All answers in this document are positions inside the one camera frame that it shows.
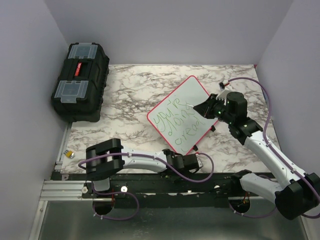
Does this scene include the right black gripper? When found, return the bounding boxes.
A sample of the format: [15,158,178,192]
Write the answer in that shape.
[194,93,234,125]

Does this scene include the pink-framed whiteboard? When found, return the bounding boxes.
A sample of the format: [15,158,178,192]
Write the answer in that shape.
[146,75,218,155]

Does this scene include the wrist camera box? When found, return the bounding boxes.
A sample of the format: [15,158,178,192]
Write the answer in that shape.
[216,81,234,100]
[196,155,204,171]

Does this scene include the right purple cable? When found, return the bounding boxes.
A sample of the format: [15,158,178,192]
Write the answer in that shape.
[228,76,320,219]

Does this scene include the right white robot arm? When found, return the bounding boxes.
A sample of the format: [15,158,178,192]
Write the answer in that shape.
[193,91,320,220]

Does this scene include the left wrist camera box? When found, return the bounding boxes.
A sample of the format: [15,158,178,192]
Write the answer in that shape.
[196,155,204,171]

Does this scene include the aluminium extrusion frame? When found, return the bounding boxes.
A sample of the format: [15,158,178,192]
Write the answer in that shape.
[28,122,95,240]

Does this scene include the small yellow metal clip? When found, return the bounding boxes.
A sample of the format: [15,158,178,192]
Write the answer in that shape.
[63,149,75,159]

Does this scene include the blue tape piece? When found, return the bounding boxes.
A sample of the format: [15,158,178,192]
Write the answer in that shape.
[172,175,181,182]

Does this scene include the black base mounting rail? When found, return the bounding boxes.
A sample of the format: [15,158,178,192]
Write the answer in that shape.
[51,172,281,208]

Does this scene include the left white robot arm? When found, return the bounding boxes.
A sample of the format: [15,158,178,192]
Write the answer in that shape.
[85,138,203,198]

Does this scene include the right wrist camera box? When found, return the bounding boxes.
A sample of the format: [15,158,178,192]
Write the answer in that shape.
[216,81,234,100]

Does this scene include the black plastic toolbox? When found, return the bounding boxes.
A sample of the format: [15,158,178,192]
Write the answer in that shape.
[51,42,110,123]

